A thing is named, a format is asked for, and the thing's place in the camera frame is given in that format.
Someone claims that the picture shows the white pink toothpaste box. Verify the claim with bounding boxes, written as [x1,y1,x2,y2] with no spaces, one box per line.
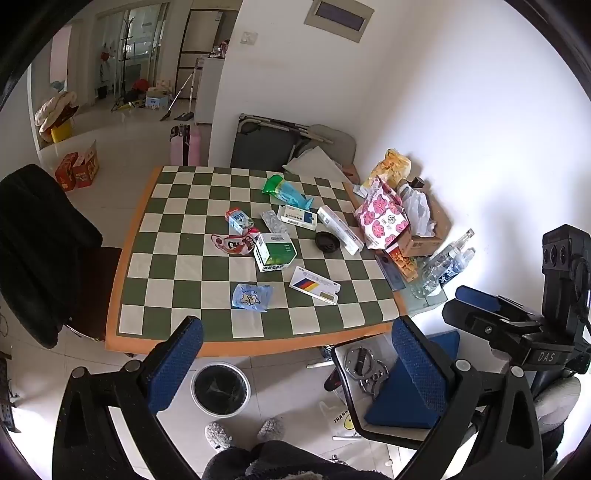
[318,205,365,256]

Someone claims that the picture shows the white box colourful stripes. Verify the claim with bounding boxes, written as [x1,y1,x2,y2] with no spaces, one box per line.
[290,266,341,305]

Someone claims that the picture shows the green white medicine box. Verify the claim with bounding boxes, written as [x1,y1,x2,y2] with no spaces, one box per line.
[253,233,297,273]

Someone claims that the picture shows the white trash bin black liner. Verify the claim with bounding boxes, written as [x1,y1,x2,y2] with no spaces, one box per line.
[190,362,252,419]

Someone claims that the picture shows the clear plastic bottle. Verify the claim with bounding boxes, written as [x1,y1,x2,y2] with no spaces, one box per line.
[411,229,475,299]

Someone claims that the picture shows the brown cardboard box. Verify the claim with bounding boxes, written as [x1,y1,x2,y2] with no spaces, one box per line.
[396,180,451,257]

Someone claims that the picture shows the blue foam pad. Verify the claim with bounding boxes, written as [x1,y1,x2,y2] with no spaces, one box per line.
[365,335,439,429]

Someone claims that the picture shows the left grey slipper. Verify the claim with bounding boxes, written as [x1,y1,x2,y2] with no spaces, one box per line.
[204,421,235,452]

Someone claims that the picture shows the grey slipper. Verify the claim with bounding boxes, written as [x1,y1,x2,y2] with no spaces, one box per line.
[204,421,235,452]
[256,418,286,443]

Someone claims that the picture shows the pink floral paper bag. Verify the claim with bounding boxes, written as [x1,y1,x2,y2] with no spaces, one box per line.
[353,177,410,250]

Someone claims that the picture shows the white stool with metal parts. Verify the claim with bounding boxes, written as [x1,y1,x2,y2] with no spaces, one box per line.
[331,333,491,451]

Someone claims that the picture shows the yellow orange snack bag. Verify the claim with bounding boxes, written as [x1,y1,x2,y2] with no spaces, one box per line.
[362,149,412,189]

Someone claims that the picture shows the smiley face plastic bag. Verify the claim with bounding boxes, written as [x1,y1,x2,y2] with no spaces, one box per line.
[318,401,362,441]

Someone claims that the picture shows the black round lid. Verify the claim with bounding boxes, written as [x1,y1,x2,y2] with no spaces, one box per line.
[315,231,341,253]

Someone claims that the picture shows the red black sandal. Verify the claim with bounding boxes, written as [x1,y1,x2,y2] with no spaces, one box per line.
[324,369,342,392]

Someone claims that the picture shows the black chair with jacket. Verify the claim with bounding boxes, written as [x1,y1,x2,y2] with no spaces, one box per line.
[1,164,121,349]

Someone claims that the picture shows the person's dark trouser legs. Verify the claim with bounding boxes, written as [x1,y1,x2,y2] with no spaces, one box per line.
[201,440,387,479]

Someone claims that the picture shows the right grey slipper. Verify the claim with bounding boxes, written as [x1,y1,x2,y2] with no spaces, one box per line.
[256,418,286,443]

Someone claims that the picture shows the white blue medicine box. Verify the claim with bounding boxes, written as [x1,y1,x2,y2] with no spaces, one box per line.
[277,205,318,231]

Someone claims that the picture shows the blue star snack wrapper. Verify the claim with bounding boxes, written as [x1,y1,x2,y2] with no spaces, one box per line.
[231,283,273,312]

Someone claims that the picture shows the silver pill blister pack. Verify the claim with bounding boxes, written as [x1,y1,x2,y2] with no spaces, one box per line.
[260,210,288,234]

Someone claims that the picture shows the green teal plastic package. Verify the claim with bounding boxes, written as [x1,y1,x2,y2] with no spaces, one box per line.
[262,174,312,210]

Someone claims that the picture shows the red white snack wrapper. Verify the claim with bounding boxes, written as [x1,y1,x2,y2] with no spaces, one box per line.
[211,228,260,256]

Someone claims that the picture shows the small blue white milk carton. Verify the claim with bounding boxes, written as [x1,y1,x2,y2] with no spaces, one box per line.
[225,208,254,235]

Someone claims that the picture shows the orange red cardboard box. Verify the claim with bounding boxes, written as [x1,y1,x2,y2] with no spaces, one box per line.
[54,142,99,191]

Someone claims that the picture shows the dark folded cot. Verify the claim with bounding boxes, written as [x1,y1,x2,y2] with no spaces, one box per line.
[230,114,317,172]

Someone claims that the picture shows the pink suitcase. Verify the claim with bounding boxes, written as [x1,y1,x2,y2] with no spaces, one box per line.
[169,124,201,166]

